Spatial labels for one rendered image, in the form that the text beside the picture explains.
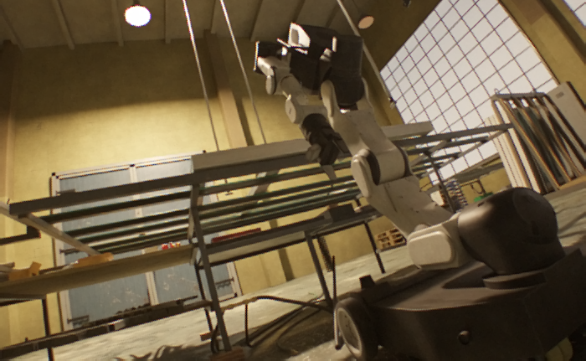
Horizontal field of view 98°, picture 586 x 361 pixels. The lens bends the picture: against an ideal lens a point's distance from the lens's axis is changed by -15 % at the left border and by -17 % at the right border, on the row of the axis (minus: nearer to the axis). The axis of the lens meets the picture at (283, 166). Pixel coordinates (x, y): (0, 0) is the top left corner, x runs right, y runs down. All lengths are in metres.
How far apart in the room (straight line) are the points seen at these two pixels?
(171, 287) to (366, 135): 6.99
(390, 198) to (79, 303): 7.58
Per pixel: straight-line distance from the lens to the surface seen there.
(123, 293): 7.85
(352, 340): 1.13
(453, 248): 0.81
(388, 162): 1.06
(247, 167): 1.39
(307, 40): 1.37
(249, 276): 7.97
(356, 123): 1.14
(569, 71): 8.35
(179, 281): 7.74
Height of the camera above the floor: 0.36
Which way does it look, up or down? 18 degrees up
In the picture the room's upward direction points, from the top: 18 degrees counter-clockwise
